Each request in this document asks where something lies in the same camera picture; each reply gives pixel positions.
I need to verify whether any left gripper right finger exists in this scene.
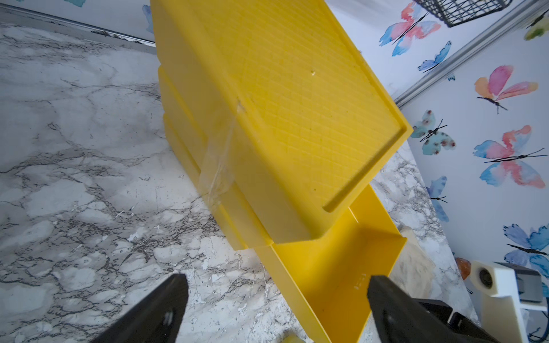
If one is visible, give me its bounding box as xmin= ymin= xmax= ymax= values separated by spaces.
xmin=367 ymin=275 xmax=497 ymax=343

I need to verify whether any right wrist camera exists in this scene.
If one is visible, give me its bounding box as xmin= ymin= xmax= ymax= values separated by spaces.
xmin=469 ymin=261 xmax=548 ymax=342

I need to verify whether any yellow drawer cabinet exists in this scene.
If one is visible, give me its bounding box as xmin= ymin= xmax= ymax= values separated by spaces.
xmin=151 ymin=1 xmax=412 ymax=342

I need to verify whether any black wire wall basket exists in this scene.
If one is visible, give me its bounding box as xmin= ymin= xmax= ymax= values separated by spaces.
xmin=415 ymin=0 xmax=513 ymax=28

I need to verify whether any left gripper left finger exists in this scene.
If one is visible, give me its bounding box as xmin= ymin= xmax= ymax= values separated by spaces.
xmin=92 ymin=274 xmax=189 ymax=342

